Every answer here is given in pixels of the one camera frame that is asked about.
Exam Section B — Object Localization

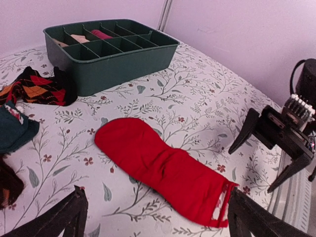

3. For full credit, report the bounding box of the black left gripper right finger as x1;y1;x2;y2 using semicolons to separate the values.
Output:
228;188;309;237

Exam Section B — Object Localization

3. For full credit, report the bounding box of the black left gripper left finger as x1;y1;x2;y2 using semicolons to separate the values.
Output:
3;186;88;237

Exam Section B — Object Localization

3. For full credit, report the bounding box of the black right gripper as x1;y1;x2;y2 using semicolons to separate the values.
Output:
228;97;316;193

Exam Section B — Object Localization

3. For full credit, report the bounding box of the red sock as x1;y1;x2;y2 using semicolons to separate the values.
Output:
94;118;237;228

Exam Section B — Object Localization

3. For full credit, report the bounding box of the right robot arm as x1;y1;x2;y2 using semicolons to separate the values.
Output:
229;58;316;193

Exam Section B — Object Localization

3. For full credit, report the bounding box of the brown argyle sock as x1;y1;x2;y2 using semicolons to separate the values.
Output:
0;154;24;210

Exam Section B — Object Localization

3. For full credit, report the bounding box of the floral table cloth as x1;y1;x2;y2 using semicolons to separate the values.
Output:
0;43;281;237

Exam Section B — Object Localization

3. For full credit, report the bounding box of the dark teal sock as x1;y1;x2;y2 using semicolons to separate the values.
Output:
0;101;40;154

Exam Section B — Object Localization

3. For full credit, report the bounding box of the black orange argyle sock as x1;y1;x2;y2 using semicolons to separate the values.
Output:
0;66;78;106

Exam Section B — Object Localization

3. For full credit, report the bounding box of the green divided organizer box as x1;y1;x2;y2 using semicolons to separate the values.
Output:
43;19;179;96

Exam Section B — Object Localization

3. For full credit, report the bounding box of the tan rolled sock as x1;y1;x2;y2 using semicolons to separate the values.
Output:
56;40;69;47

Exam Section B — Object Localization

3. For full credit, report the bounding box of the beige rolled sock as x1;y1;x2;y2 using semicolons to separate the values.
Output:
71;34;90;43

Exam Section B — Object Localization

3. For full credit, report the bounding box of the maroon rolled sock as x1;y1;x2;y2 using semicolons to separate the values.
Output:
91;29;113;40

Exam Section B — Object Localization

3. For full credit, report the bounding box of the right aluminium corner post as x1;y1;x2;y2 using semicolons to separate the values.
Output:
157;0;174;32

